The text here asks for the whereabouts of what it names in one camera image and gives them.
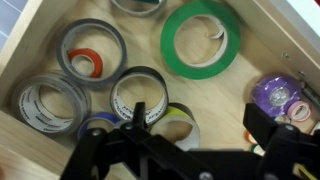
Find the wooden drawer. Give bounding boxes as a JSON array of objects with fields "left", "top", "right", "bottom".
[{"left": 0, "top": 0, "right": 320, "bottom": 180}]

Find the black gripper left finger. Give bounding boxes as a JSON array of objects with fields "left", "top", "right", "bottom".
[{"left": 59, "top": 101, "right": 201, "bottom": 180}]

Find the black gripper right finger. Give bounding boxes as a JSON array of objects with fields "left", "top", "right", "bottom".
[{"left": 242, "top": 102, "right": 320, "bottom": 180}]

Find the small pink tape roll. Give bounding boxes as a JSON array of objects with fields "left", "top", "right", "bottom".
[{"left": 286, "top": 100, "right": 313, "bottom": 123}]

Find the tiny orange tape roll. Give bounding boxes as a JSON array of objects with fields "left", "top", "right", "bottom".
[{"left": 244, "top": 129, "right": 258, "bottom": 145}]

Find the yellow-green tape roll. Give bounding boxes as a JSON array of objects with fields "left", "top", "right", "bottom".
[{"left": 149, "top": 102, "right": 202, "bottom": 152}]

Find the large green tape roll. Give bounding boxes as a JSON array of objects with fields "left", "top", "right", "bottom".
[{"left": 159, "top": 0, "right": 242, "bottom": 81}]

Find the purple wrapped tape roll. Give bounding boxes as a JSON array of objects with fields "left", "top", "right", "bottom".
[{"left": 250, "top": 73, "right": 303, "bottom": 119}]

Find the black masking tape roll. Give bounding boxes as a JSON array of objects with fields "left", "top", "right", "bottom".
[{"left": 109, "top": 65, "right": 169, "bottom": 126}]

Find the blue tape roll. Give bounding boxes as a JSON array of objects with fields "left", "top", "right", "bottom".
[{"left": 77, "top": 111, "right": 123, "bottom": 141}]

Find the thin grey tape roll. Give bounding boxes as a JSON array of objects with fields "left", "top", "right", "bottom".
[{"left": 55, "top": 18, "right": 128, "bottom": 89}]

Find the small red tape roll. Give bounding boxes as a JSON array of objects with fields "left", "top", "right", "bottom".
[{"left": 67, "top": 48, "right": 104, "bottom": 79}]

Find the silver duct tape roll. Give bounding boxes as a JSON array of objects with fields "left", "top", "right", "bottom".
[{"left": 11, "top": 71, "right": 92, "bottom": 136}]

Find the tiny green white roll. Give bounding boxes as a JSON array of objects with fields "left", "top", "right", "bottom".
[{"left": 249, "top": 143, "right": 267, "bottom": 157}]

